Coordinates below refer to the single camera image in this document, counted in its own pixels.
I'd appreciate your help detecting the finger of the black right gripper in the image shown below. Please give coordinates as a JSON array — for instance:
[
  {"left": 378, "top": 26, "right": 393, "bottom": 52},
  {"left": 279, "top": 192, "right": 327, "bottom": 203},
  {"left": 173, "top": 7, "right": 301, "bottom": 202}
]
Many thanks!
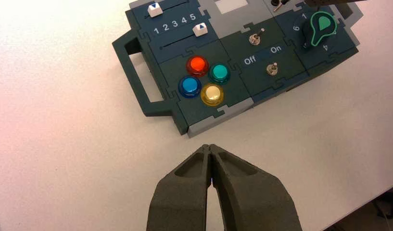
[{"left": 304, "top": 0, "right": 369, "bottom": 5}]

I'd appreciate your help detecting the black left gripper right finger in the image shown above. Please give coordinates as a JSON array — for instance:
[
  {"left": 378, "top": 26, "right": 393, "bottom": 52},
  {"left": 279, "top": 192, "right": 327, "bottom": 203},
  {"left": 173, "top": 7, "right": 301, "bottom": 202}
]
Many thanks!
[{"left": 210, "top": 144, "right": 304, "bottom": 231}]

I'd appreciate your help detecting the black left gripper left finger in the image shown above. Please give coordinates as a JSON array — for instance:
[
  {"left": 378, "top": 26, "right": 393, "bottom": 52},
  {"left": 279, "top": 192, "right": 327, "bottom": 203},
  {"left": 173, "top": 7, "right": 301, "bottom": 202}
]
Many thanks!
[{"left": 146, "top": 144, "right": 213, "bottom": 231}]

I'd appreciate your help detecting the white slider knob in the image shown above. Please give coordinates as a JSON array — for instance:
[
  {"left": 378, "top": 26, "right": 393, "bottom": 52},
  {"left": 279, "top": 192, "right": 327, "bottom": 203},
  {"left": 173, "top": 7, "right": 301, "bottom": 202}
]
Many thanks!
[
  {"left": 147, "top": 3, "right": 164, "bottom": 18},
  {"left": 192, "top": 23, "right": 209, "bottom": 38}
]

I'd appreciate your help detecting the green rotary knob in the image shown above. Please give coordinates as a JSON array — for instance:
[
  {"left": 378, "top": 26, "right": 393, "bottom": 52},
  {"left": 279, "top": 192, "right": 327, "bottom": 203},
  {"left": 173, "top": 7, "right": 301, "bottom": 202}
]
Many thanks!
[{"left": 301, "top": 11, "right": 338, "bottom": 50}]

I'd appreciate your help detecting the yellow push button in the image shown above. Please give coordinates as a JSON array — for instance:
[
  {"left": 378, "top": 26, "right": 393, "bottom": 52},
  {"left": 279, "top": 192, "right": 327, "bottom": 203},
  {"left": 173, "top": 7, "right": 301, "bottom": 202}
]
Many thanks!
[{"left": 200, "top": 83, "right": 225, "bottom": 107}]

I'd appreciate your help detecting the blue push button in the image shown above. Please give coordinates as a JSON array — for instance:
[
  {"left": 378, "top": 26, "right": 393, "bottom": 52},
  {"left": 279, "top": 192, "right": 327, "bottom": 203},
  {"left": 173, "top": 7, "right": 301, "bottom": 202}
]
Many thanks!
[{"left": 178, "top": 76, "right": 203, "bottom": 99}]

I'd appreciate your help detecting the teal and grey control box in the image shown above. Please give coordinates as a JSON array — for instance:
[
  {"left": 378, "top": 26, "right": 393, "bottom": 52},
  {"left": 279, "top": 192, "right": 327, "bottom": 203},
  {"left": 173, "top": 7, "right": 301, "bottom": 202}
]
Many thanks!
[{"left": 112, "top": 0, "right": 364, "bottom": 138}]

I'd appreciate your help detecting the green push button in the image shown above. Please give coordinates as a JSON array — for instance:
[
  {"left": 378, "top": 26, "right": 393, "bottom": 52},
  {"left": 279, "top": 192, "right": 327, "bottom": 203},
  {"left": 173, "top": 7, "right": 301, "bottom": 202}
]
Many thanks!
[{"left": 208, "top": 63, "right": 231, "bottom": 85}]

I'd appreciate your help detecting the red push button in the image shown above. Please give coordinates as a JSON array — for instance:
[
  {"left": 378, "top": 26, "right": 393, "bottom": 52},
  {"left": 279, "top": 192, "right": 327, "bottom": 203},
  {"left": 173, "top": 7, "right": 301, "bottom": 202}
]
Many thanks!
[{"left": 186, "top": 55, "right": 210, "bottom": 78}]

